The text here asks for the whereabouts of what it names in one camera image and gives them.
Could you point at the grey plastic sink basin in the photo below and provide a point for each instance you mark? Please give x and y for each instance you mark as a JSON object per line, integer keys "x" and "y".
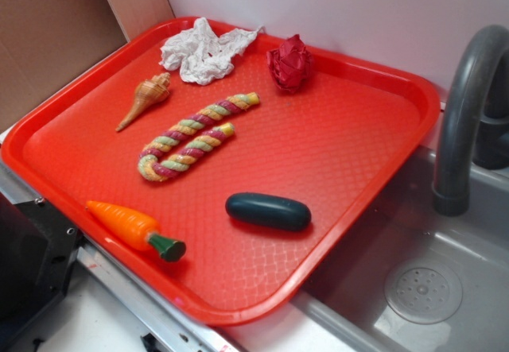
{"x": 404, "y": 278}

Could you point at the crumpled white paper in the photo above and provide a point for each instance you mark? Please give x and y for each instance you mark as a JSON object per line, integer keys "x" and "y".
{"x": 201, "y": 56}

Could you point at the grey toy faucet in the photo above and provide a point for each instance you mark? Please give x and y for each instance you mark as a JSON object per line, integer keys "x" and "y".
{"x": 474, "y": 127}

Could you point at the orange plastic carrot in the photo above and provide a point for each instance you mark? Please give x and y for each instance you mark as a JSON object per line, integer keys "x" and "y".
{"x": 138, "y": 230}

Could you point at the brown conch seashell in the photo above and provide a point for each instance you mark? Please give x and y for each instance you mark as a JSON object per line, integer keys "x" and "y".
{"x": 147, "y": 94}

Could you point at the red plastic tray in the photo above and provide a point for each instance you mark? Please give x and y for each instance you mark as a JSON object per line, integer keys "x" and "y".
{"x": 332, "y": 146}

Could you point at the crumpled red paper ball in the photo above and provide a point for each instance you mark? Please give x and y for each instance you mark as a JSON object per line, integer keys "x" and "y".
{"x": 290, "y": 64}

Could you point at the dark green plastic pickle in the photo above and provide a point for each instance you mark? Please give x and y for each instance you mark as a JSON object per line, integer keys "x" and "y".
{"x": 269, "y": 211}

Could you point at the brown cardboard panel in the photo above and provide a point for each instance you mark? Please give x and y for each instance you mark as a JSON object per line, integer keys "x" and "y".
{"x": 46, "y": 44}

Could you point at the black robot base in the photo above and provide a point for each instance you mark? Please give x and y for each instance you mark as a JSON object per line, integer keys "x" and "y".
{"x": 38, "y": 249}

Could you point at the multicolour twisted rope toy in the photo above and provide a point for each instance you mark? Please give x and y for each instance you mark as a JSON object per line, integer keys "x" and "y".
{"x": 182, "y": 145}

